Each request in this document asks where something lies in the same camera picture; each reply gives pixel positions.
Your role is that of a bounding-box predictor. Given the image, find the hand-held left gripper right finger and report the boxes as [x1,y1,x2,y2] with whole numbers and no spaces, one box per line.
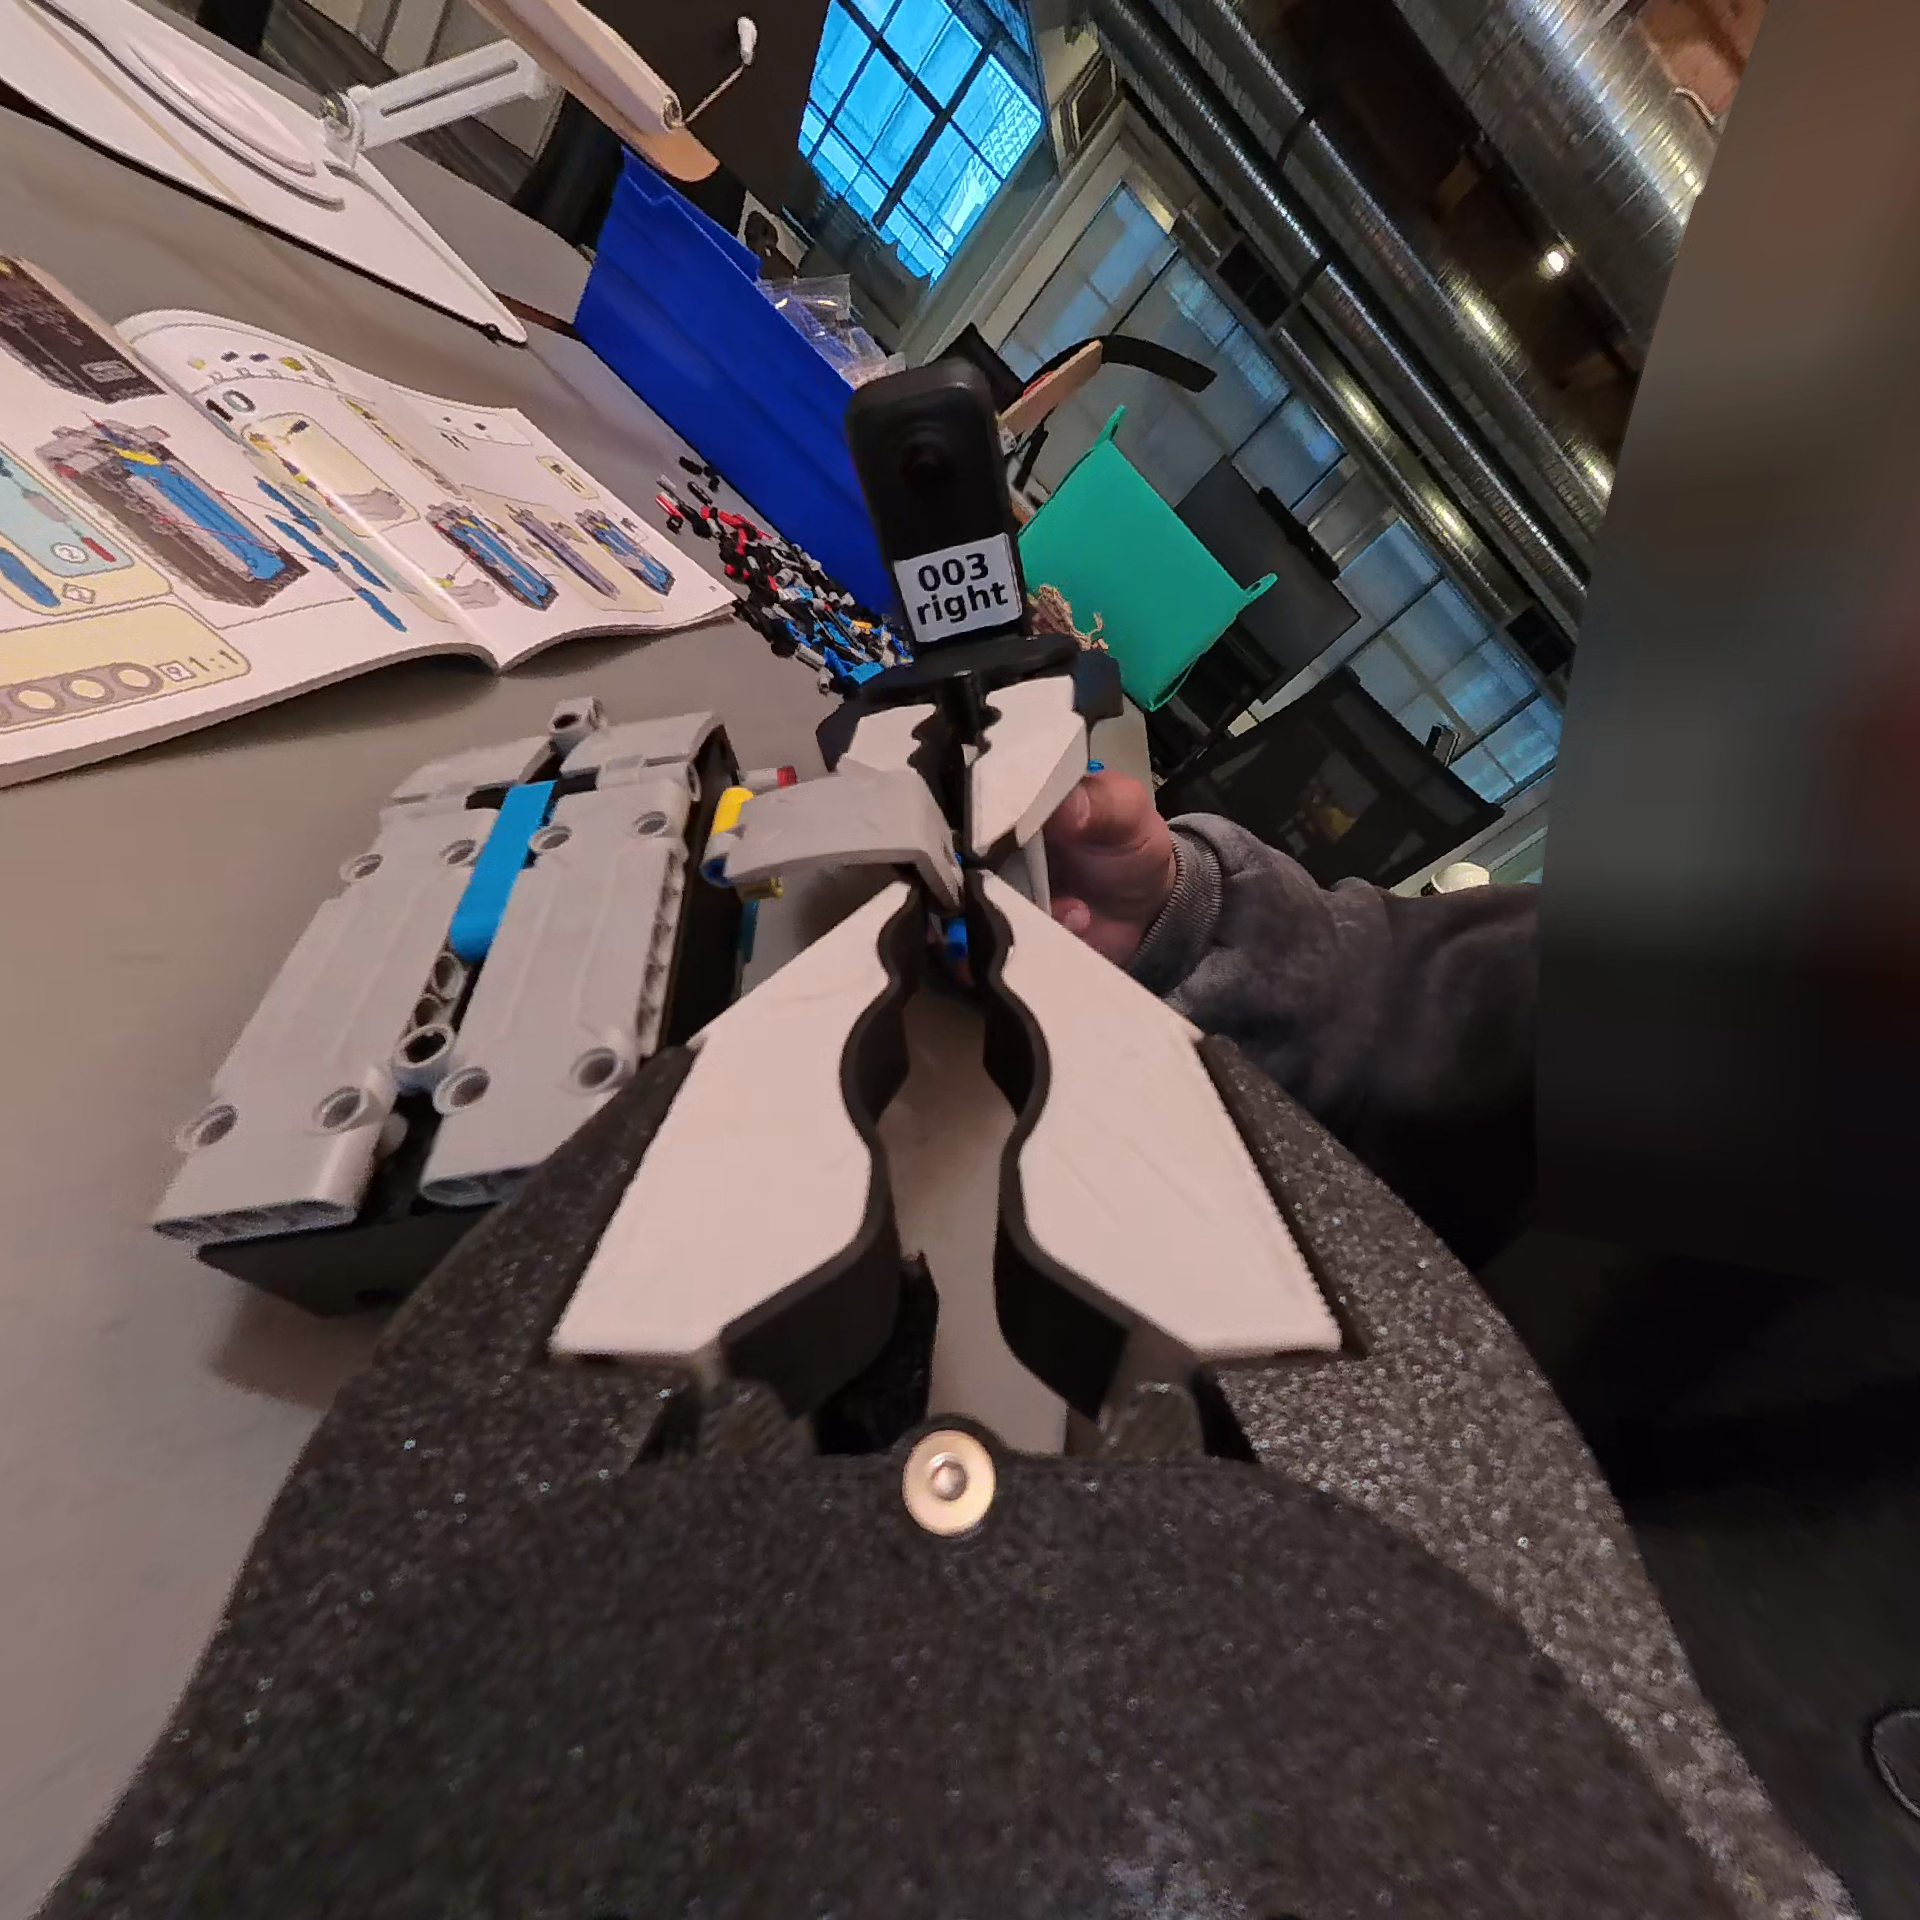
[965,868,1346,1422]

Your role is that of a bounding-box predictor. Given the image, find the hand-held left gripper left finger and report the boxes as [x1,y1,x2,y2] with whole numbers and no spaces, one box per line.
[548,880,920,1375]

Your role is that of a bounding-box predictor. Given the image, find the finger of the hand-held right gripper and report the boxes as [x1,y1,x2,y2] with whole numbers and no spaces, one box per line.
[701,707,965,901]
[962,680,1091,904]

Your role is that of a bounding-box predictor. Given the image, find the pile of toy brick pieces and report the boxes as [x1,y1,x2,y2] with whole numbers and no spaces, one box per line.
[649,472,920,704]

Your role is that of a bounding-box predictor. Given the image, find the grey blue toy brick model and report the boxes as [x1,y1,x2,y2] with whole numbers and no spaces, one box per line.
[148,696,798,1322]

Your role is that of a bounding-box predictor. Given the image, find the instruction booklet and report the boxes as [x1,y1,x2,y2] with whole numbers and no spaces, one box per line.
[0,253,741,793]

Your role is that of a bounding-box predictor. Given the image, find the person's right hand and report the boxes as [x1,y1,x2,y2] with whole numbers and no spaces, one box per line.
[1042,772,1188,972]

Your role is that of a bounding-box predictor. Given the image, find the clear plastic bags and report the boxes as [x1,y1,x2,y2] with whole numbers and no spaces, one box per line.
[748,267,892,380]

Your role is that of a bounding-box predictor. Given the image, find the blue plastic bin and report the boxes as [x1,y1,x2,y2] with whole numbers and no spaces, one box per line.
[571,147,905,621]

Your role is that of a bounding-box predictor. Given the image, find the black mesh office chair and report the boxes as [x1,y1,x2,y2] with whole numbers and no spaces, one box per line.
[1159,664,1505,893]

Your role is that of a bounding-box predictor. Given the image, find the white book stand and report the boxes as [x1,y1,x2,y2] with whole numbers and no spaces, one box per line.
[0,0,757,351]

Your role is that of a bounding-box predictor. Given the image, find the silver ventilation duct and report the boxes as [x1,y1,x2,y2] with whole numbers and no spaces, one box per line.
[1091,0,1731,603]

